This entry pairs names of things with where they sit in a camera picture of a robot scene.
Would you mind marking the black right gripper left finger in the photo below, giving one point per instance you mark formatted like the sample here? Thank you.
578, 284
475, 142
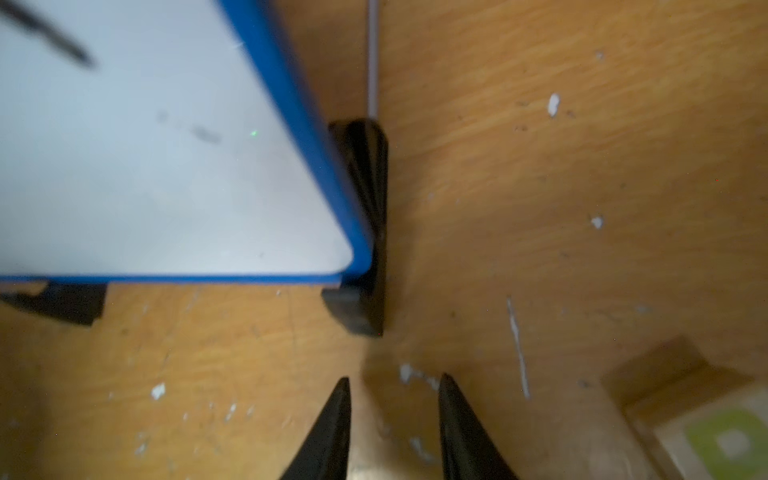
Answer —
325, 451

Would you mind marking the wooden block green P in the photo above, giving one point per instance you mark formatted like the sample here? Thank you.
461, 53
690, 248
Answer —
693, 419

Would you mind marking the white board reading PEAR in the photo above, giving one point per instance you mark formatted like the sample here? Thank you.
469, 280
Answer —
167, 141

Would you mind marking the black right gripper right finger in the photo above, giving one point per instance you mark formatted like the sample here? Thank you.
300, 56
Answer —
467, 450

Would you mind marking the left black board foot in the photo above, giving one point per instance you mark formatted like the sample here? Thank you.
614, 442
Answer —
79, 304

